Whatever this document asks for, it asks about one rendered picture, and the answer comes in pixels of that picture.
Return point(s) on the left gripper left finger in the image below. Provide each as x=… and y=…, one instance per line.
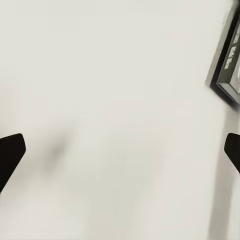
x=12, y=149

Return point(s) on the hardback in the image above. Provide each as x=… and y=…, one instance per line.
x=229, y=77

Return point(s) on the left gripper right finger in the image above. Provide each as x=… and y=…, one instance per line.
x=232, y=149

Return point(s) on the bed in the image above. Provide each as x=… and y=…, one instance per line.
x=123, y=121

